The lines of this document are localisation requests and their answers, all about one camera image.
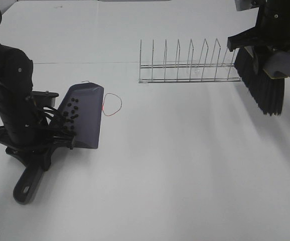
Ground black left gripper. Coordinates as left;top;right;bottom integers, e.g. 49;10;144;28
0;83;76;171

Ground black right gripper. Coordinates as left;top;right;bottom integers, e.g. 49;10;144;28
227;1;290;53

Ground pile of coffee beans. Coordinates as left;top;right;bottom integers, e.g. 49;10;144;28
59;97;80;132

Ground grey brush black bristles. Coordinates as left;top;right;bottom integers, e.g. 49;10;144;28
234;47;290;116

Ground grey plastic dustpan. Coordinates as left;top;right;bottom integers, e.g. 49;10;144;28
13;82;104;205

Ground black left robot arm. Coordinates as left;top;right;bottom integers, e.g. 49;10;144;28
0;10;75;171

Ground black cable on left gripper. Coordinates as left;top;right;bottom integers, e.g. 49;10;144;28
24;95;70;141

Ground grey camera on left wrist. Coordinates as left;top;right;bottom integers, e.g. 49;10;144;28
32;91;59;107

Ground metal wire dish rack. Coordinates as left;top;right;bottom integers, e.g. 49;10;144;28
138;39;241;84

